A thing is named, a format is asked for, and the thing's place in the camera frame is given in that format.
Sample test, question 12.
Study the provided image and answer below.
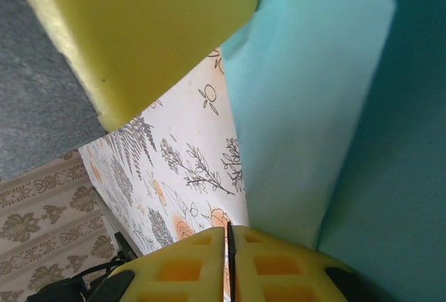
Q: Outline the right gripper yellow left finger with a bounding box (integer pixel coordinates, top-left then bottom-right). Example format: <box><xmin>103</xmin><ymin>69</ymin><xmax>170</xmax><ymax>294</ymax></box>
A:
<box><xmin>104</xmin><ymin>226</ymin><xmax>228</xmax><ymax>302</ymax></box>

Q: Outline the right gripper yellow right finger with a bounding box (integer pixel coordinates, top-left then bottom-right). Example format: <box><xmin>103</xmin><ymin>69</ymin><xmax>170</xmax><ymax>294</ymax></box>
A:
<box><xmin>227</xmin><ymin>223</ymin><xmax>364</xmax><ymax>302</ymax></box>

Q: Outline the light blue cloth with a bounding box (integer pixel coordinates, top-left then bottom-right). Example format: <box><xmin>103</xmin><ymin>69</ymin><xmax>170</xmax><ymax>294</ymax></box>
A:
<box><xmin>219</xmin><ymin>0</ymin><xmax>446</xmax><ymax>302</ymax></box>

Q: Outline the aluminium table side rail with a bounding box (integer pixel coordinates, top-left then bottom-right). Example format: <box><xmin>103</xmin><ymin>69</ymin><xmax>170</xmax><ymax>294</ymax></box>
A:
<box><xmin>91</xmin><ymin>185</ymin><xmax>144</xmax><ymax>257</ymax></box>

